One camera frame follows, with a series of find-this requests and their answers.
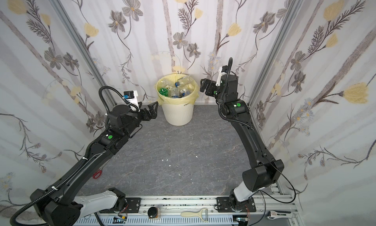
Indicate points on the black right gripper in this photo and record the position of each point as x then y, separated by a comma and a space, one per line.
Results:
207, 87

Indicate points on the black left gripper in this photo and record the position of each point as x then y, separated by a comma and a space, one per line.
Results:
145, 114

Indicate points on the green soda bottle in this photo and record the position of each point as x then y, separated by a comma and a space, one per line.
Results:
164, 92

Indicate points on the clear bottle blue label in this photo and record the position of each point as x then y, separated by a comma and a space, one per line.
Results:
180, 92

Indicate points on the small blue label bottle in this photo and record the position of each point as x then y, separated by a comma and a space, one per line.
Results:
184, 81

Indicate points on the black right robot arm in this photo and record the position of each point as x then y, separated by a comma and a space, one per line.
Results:
265, 169

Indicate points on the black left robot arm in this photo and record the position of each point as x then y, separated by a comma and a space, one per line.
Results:
56, 205

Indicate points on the yellow bin liner bag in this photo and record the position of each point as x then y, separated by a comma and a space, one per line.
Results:
169, 82

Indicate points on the black round knob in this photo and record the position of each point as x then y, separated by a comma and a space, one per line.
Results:
153, 212

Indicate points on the beige vegetable peeler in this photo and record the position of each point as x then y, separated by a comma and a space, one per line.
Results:
201, 214

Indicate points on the adjustable wrench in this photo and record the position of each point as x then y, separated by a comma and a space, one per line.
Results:
273, 215

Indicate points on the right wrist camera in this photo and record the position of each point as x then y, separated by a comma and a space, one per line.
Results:
221, 72

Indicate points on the red handled scissors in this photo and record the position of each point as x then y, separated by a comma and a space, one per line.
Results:
97, 174

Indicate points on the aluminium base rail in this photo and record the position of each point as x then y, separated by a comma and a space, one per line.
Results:
219, 211

